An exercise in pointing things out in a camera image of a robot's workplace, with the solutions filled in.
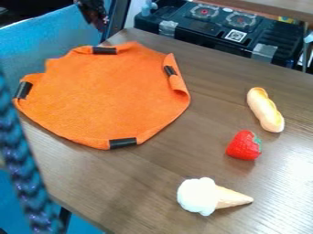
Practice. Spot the orange cloth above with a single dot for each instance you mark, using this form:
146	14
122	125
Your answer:
102	97

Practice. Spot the toy bread loaf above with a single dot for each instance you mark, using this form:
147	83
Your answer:
265	109

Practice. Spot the tap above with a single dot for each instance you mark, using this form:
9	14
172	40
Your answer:
148	7

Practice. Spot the red toy strawberry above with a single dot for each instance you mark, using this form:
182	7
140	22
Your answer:
243	146

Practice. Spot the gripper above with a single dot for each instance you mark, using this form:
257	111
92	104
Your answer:
94	12

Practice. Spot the toy ice cream cone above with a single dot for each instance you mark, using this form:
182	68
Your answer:
201	196

